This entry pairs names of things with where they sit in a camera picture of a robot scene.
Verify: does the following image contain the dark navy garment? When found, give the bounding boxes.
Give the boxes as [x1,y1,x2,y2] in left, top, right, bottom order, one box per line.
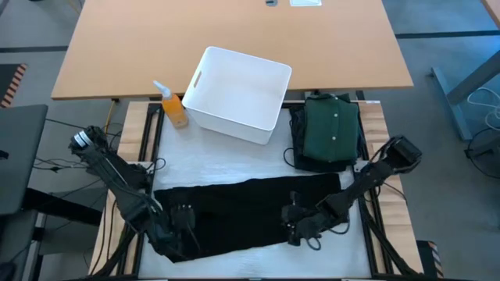
[283,105,365,173]

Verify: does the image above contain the black metal floor beam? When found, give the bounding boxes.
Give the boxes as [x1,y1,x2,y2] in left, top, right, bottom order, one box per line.
[21,187,103,227]

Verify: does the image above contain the light wooden desk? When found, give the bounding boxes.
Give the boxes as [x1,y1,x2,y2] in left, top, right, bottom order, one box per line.
[50,0,414,101]
[480,0,500,28]

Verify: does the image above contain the dark green garment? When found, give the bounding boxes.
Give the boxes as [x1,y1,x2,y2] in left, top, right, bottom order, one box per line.
[302,92,360,163]

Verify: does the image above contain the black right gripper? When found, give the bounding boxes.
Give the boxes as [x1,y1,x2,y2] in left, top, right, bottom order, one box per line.
[280,190,341,247]

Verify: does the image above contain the orange spray bottle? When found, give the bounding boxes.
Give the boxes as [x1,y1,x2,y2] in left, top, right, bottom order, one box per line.
[152,79,190,130]

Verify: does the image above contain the yellow cable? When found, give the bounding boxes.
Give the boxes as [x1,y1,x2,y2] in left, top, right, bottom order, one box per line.
[105,99,117,128]

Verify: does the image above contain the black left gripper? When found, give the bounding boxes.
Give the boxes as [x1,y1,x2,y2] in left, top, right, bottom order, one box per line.
[146,206,198,261]

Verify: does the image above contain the white cable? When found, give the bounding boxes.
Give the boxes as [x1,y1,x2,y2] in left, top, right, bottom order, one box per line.
[466,87,500,132]

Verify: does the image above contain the grey metal desk leg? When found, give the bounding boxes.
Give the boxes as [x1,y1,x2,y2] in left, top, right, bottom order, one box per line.
[430,49,500,142]

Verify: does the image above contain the dark blue jeans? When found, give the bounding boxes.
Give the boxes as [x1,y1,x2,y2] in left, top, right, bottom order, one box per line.
[293,160,352,173]

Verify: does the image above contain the black mat hazard-striped edge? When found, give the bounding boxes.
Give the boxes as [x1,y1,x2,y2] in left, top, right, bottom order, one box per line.
[0,63,28,109]

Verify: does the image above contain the hazard-striped black block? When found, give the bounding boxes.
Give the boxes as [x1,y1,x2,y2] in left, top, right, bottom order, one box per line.
[416,240,445,279]

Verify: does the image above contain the black garment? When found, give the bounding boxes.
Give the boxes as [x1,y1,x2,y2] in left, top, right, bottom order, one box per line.
[153,173,344,263]

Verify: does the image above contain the white perforated laundry basket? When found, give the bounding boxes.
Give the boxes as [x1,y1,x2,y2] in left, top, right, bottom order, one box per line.
[181,45,293,146]

